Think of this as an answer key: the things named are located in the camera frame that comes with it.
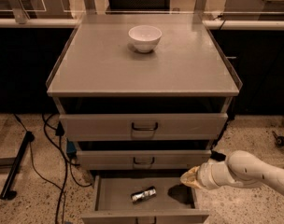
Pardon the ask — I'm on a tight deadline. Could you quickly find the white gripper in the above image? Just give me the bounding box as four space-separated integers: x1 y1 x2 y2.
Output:
180 161 228 190

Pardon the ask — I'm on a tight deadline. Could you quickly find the silver redbull can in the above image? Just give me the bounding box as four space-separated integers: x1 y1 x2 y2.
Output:
131 186 157 203

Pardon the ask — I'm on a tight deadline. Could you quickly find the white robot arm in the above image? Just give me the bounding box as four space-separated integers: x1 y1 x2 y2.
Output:
180 150 284 196

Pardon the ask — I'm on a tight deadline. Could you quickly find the grey top drawer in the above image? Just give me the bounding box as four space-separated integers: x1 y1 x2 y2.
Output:
60 113 227 141

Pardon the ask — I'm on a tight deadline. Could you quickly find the grey drawer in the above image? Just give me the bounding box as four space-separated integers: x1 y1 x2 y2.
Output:
82 171 209 224
60 113 227 141
77 150 211 170

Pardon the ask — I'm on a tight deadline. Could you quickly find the grey middle drawer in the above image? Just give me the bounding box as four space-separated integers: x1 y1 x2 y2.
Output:
77 150 211 170

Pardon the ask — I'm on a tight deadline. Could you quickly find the grey drawer cabinet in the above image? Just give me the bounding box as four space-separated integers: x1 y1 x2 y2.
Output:
45 13 243 185

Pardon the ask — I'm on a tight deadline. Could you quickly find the grey bottom drawer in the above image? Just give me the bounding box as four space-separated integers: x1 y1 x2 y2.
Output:
82 171 209 224

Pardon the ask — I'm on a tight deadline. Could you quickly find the black caster wheel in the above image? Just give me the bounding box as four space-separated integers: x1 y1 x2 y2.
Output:
272 132 284 147

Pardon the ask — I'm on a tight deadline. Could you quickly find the blue box behind cabinet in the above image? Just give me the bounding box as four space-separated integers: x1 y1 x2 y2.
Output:
66 140 77 159

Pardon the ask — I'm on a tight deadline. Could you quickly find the white ceramic bowl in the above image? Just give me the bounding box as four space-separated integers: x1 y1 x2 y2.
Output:
128 25 162 53

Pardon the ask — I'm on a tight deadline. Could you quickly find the black metal floor bar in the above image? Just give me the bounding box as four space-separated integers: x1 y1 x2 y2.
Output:
0 131 35 200

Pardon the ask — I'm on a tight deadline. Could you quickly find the black mesh chair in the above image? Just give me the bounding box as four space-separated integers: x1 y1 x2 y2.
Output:
106 0 171 13

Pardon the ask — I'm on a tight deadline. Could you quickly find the black floor cable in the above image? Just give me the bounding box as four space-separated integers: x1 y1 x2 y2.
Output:
12 113 93 224

